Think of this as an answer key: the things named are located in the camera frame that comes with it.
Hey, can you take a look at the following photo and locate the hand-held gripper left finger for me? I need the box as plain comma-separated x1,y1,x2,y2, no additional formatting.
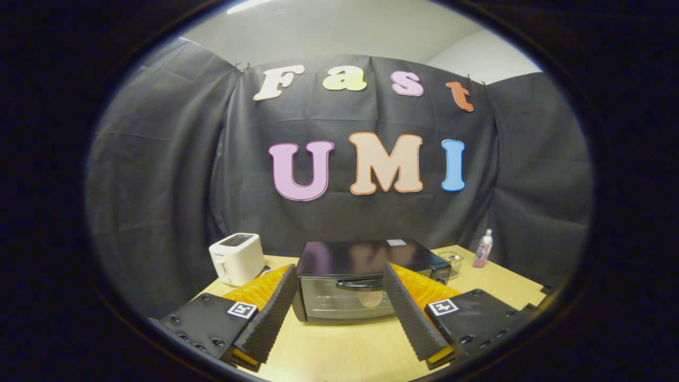
149,264,299,373

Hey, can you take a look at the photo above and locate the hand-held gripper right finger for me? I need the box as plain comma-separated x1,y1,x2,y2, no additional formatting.
382,262,536,371

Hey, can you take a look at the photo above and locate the black toaster oven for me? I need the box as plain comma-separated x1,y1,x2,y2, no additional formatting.
292,238,452,323

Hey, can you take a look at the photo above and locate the white bread toaster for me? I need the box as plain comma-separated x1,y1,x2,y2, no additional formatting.
208,233,266,287

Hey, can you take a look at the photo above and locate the clear glass container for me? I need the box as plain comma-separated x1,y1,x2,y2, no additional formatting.
438,250,464,279

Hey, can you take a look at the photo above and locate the pink labelled plastic bottle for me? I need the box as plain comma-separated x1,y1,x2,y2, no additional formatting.
473,229,494,268

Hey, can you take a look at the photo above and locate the black backdrop cloth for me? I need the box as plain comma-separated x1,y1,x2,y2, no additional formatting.
85,37,594,319

